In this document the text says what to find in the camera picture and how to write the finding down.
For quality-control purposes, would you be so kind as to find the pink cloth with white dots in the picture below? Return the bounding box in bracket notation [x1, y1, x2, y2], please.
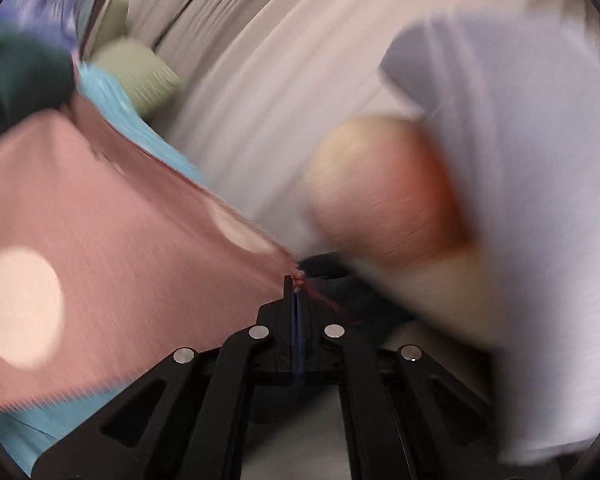
[0, 95, 361, 413]

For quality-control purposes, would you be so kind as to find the grey striped cloth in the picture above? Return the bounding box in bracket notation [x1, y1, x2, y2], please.
[115, 0, 431, 256]

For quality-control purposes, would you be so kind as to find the person's white shirt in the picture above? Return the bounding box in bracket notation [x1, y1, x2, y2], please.
[377, 10, 600, 466]

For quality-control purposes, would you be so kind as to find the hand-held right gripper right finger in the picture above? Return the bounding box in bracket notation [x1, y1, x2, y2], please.
[297, 280, 573, 480]

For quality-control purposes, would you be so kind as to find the blue purple printed cloth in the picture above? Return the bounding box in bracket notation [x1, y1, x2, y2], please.
[0, 0, 118, 61]

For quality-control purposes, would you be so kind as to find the dark green cloth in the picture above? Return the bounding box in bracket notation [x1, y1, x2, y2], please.
[0, 25, 78, 151]

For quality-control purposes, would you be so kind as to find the light blue sheet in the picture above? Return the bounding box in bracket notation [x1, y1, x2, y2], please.
[0, 62, 206, 478]

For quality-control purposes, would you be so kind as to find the person's left forearm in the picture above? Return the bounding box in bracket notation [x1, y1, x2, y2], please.
[300, 115, 481, 311]

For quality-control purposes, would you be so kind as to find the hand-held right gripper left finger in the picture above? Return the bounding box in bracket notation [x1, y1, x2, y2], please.
[32, 275, 298, 480]

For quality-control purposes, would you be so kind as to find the light green cloth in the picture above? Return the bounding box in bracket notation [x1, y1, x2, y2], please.
[92, 0, 183, 118]

